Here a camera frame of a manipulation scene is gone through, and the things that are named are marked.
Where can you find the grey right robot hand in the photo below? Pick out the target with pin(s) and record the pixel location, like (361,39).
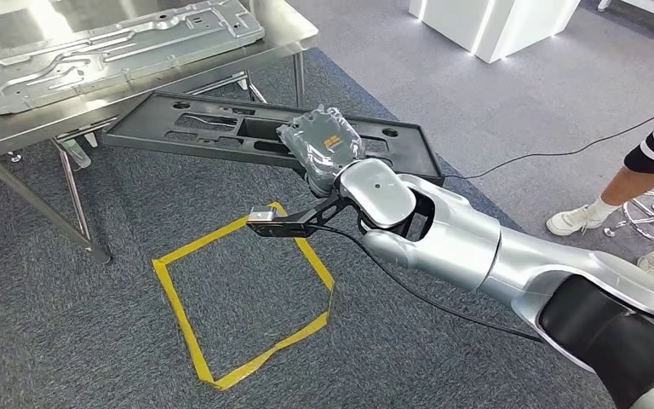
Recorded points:
(321,149)

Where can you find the black plastic frame part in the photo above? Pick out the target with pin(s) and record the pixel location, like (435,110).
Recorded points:
(146,132)

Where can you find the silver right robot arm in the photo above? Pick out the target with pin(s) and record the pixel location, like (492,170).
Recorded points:
(457,248)

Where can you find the stainless steel workbench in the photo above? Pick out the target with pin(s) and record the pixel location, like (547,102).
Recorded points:
(282,34)

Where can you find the yellow floor tape square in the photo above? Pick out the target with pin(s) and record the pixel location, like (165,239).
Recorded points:
(172,305)

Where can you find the white lit display plinth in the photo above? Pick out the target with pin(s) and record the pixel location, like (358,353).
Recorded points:
(502,22)

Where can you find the stamped grey metal plate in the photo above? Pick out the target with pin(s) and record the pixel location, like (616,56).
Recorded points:
(107,51)

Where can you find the clear plastic bottle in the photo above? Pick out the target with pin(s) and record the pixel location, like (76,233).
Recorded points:
(76,153)

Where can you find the person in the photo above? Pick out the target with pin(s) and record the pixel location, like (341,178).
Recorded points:
(631,186)

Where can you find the chrome swivel stool base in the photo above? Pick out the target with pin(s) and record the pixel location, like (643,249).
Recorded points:
(648,214)

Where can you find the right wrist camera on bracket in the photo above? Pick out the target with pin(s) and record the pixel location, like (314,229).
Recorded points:
(273,226)

